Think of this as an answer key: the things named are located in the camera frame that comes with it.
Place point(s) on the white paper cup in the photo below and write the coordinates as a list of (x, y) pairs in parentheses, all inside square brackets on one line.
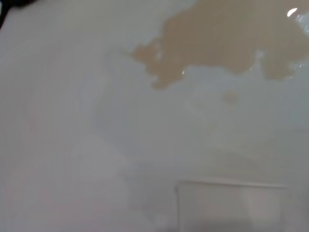
[(231, 207)]

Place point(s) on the brown water stain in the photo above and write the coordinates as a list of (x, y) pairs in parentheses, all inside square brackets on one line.
[(224, 38)]

